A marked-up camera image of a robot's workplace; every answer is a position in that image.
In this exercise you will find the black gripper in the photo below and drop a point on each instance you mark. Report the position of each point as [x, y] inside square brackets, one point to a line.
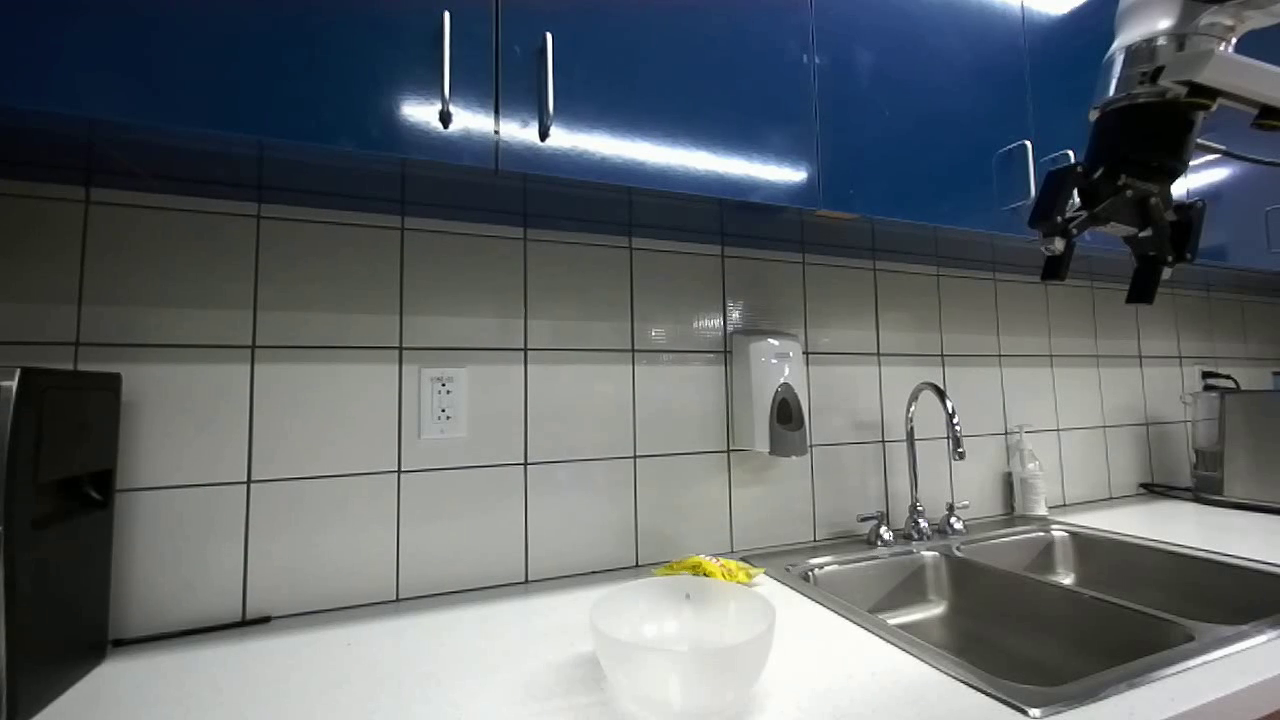
[1123, 185]

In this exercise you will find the translucent white plastic bowl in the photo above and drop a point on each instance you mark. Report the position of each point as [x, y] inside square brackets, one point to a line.
[680, 646]

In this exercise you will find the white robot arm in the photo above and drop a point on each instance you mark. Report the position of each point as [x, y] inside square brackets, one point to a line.
[1165, 69]

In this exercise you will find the stainless steel double sink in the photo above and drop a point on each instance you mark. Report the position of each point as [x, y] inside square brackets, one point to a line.
[1046, 617]

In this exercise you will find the blue upper cabinet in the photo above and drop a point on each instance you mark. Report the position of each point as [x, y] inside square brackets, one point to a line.
[911, 109]

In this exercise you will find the steel appliance on counter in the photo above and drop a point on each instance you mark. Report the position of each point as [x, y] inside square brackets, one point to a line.
[1238, 441]

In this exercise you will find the clear pump soap bottle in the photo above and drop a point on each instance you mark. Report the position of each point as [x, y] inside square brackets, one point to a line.
[1025, 478]

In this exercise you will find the yellow sponge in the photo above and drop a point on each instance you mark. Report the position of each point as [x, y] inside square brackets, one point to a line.
[720, 570]

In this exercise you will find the black coffee machine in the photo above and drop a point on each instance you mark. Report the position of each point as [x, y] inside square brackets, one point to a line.
[58, 483]

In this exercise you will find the white wall soap dispenser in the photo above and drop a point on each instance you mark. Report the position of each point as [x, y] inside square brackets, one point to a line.
[771, 399]

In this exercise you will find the silver cabinet handle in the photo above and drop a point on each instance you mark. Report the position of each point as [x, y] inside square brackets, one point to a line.
[446, 69]
[547, 119]

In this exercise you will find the white wall power outlet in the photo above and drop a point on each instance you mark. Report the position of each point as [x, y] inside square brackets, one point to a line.
[441, 403]

